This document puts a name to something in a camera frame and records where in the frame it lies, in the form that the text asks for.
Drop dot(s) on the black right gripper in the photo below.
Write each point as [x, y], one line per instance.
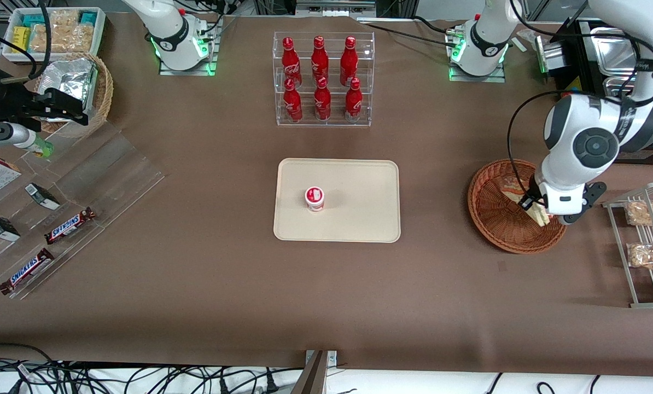
[10, 102]

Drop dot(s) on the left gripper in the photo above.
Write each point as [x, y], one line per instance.
[530, 198]

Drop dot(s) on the triangle sandwich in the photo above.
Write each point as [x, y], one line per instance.
[540, 218]

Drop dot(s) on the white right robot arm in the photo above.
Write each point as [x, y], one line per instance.
[168, 33]

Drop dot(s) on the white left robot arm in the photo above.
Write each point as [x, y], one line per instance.
[570, 120]

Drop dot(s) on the light tan wicker basket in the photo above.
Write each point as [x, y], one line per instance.
[103, 93]

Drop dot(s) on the brown round wicker basket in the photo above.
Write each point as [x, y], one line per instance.
[490, 230]

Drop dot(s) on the cream plastic serving tray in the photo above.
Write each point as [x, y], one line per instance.
[359, 210]

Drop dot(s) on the silver foil wrapped package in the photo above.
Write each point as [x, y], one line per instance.
[69, 76]

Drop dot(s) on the green white plastic bottle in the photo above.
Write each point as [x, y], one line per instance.
[43, 148]

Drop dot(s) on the clear bag of crackers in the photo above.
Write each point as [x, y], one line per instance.
[64, 17]
[64, 39]

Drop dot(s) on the yellow snack box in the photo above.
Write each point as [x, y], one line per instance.
[21, 39]

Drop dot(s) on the clear bag of granola snack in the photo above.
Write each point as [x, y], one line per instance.
[646, 255]
[646, 213]

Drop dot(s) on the teal snack packet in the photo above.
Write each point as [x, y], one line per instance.
[32, 20]
[88, 18]

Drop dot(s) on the white plastic storage bin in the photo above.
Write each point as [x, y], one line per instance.
[101, 33]

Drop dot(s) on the small black white box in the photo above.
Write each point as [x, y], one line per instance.
[42, 196]
[1, 227]

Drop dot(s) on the clear acrylic tiered display stand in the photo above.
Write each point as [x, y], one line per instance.
[113, 175]

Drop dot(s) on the yellow emergency stop box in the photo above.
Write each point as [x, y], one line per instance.
[575, 85]

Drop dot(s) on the brown Snickers chocolate bar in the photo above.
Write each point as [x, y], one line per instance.
[27, 272]
[69, 226]

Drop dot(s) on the small silver metal device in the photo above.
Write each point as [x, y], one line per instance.
[551, 54]

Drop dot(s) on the crumpled clear plastic wrap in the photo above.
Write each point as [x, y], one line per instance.
[528, 36]

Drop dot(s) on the red cola bottle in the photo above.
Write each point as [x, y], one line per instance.
[292, 106]
[349, 63]
[320, 60]
[291, 63]
[322, 104]
[353, 104]

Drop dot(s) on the clear acrylic bottle rack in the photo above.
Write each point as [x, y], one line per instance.
[333, 123]

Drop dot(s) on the red white yogurt cup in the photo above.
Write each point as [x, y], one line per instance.
[315, 200]

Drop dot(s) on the brown table cover sheet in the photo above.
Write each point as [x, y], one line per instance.
[195, 328]

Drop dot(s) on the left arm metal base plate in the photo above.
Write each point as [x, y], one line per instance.
[477, 79]

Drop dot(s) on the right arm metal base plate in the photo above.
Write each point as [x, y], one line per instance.
[213, 54]

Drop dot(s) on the aluminium frame structure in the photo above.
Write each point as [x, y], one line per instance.
[334, 6]

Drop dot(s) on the grey metal support post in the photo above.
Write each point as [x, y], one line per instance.
[311, 377]

